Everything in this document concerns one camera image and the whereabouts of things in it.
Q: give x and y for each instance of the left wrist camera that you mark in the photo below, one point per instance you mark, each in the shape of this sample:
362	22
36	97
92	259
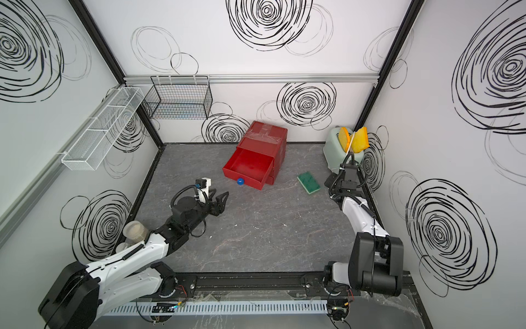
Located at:
203	186

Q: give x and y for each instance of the orange toast slice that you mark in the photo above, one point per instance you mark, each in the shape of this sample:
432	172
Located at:
344	138

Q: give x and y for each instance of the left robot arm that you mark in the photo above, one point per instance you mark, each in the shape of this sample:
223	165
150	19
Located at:
83	293

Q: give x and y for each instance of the red drawer cabinet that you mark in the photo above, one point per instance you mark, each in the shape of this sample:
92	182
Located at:
266	139

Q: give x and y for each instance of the green scouring sponge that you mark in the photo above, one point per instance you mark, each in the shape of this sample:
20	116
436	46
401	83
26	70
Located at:
308	182

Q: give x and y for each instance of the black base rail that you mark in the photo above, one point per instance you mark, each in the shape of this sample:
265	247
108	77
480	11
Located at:
302	283

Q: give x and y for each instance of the black wire basket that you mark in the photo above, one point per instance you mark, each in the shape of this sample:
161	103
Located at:
187	97

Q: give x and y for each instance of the white wire shelf basket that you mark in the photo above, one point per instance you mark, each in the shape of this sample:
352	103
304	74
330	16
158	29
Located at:
116	125

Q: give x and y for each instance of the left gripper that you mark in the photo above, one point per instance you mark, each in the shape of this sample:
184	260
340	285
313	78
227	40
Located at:
218	207

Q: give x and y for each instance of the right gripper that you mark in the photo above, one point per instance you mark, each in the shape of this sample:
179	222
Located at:
331	179

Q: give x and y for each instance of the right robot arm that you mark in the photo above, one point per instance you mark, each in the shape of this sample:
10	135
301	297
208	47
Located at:
376	263

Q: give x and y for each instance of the grey slotted cable duct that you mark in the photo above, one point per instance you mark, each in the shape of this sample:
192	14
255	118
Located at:
283	307

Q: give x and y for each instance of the mint green toaster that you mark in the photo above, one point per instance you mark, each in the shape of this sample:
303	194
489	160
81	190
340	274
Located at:
333	152

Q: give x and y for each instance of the yellow toast slice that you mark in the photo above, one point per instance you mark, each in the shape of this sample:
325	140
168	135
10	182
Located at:
360	140

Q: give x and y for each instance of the translucent plastic cup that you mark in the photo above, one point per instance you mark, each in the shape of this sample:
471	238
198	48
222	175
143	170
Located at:
135	232

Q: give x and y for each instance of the red drawer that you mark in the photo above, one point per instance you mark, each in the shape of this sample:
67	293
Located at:
254	168
270	180

